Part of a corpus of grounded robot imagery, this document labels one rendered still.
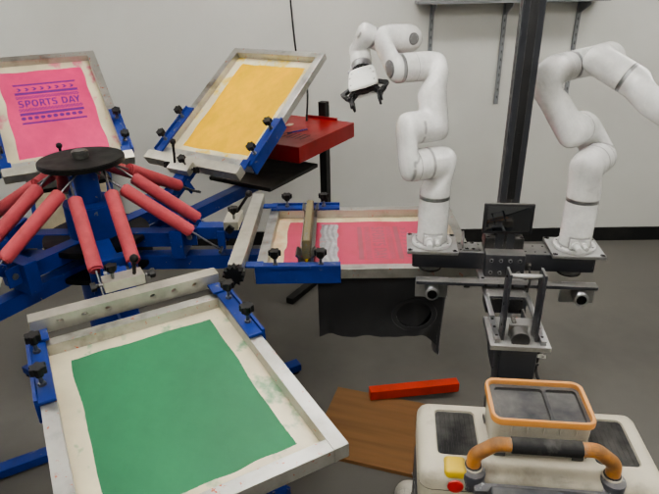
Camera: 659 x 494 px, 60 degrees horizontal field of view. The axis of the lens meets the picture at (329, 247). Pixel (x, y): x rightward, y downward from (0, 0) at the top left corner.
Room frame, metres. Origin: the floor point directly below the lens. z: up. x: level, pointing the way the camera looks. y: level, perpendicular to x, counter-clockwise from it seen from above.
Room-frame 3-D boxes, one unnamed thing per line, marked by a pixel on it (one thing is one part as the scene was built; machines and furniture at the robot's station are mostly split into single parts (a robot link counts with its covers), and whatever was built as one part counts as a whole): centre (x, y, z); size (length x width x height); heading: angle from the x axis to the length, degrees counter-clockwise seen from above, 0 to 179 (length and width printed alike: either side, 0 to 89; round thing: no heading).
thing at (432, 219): (1.64, -0.33, 1.21); 0.16 x 0.13 x 0.15; 173
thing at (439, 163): (1.65, -0.32, 1.37); 0.13 x 0.10 x 0.16; 111
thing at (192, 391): (1.27, 0.48, 1.05); 1.08 x 0.61 x 0.23; 29
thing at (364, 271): (2.05, -0.13, 0.97); 0.79 x 0.58 x 0.04; 89
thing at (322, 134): (3.28, 0.19, 1.06); 0.61 x 0.46 x 0.12; 149
